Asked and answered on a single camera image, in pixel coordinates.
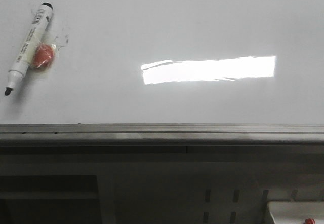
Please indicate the white black whiteboard marker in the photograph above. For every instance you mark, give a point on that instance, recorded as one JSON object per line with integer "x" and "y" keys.
{"x": 28, "y": 49}

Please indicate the red round magnet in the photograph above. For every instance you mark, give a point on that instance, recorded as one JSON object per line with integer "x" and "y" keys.
{"x": 43, "y": 57}

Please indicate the red capped marker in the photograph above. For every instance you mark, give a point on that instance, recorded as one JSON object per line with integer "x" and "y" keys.
{"x": 309, "y": 221}

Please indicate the grey pegboard panel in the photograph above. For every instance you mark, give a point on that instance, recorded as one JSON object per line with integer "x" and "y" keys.
{"x": 202, "y": 192}

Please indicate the white whiteboard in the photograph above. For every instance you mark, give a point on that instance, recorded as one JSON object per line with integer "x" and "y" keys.
{"x": 169, "y": 71}

